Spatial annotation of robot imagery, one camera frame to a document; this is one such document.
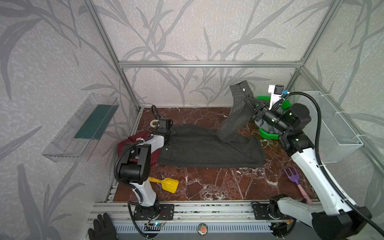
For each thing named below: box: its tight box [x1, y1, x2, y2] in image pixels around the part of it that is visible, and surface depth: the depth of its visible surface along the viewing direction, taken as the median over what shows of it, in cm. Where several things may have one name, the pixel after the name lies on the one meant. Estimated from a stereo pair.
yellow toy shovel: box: [148, 176, 179, 194], surface depth 84 cm
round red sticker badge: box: [197, 223, 209, 237], surface depth 71 cm
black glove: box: [88, 212, 119, 240], surface depth 69 cm
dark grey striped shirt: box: [157, 81, 266, 168], surface depth 95 cm
